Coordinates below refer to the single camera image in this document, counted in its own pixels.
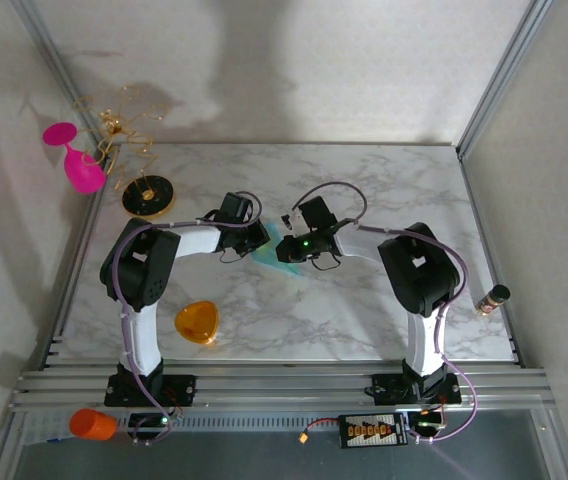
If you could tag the light blue paper sheet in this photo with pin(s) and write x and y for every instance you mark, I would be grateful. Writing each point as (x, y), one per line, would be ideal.
(266, 257)

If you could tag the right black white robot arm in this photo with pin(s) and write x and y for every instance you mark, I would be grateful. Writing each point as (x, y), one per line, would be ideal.
(421, 275)

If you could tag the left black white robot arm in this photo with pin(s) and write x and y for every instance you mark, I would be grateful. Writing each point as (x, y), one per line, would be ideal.
(139, 270)

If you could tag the orange triangular bowl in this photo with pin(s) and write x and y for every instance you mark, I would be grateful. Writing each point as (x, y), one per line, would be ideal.
(196, 320)

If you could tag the pink plastic wine glass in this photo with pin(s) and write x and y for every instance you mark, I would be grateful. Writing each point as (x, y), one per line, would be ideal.
(81, 170)

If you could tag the small brown bottle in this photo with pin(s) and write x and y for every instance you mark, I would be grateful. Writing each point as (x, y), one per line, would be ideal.
(491, 300)

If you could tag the black charger board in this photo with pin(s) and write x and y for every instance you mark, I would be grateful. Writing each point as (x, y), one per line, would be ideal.
(371, 431)

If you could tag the black controller box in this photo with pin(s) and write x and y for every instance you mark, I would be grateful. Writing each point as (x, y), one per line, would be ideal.
(146, 422)
(426, 425)

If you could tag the orange plastic cup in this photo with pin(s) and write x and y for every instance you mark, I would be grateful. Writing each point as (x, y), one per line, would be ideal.
(91, 425)

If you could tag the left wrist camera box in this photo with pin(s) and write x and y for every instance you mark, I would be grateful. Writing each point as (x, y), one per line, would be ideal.
(237, 209)

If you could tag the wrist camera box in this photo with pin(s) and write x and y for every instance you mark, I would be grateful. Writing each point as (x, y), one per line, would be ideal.
(237, 209)
(316, 214)

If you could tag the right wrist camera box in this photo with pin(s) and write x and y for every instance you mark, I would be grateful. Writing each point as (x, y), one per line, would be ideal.
(316, 214)

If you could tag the aluminium rail frame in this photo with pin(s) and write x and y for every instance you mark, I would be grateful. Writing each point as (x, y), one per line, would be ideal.
(284, 387)

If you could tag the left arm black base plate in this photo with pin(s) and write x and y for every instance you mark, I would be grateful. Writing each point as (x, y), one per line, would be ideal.
(184, 390)

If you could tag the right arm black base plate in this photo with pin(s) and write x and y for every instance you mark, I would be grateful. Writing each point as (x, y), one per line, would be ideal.
(386, 390)

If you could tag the aluminium frame post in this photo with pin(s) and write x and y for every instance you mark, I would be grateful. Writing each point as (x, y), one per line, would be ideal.
(502, 75)
(49, 50)

